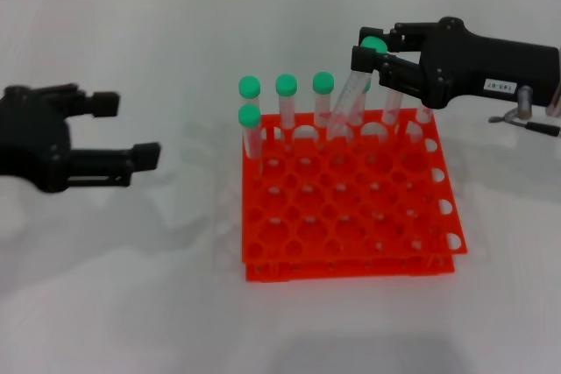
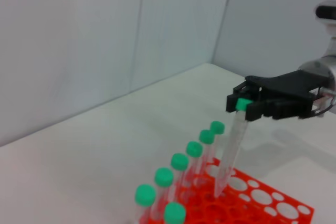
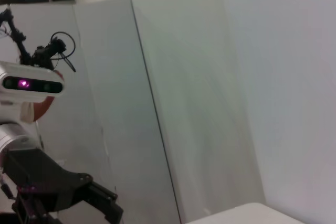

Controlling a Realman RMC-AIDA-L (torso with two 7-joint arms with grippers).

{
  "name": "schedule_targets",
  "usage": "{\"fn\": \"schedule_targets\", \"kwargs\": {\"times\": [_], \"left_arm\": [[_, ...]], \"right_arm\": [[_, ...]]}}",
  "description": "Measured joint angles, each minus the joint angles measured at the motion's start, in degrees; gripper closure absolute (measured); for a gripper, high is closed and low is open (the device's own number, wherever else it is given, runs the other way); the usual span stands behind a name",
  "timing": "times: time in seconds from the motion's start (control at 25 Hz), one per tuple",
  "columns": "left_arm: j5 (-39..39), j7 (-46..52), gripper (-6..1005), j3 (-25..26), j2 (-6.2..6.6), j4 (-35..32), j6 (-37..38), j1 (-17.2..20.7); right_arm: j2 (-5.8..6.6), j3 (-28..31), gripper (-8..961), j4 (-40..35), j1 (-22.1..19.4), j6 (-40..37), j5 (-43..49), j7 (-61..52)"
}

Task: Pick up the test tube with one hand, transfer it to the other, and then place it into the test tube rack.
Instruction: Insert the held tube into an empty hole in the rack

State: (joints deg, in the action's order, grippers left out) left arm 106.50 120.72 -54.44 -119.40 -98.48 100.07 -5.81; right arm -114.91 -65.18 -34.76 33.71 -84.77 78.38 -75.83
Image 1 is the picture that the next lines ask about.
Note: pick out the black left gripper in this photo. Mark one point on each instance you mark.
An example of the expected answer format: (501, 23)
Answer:
(30, 142)

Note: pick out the clear tube green cap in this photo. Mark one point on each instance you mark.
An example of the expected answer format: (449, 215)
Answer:
(249, 86)
(323, 82)
(424, 115)
(286, 84)
(249, 116)
(361, 107)
(392, 107)
(346, 102)

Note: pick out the orange plastic test tube rack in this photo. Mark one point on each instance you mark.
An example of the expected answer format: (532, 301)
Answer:
(350, 199)

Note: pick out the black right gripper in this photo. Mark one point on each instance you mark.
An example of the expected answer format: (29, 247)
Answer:
(469, 67)

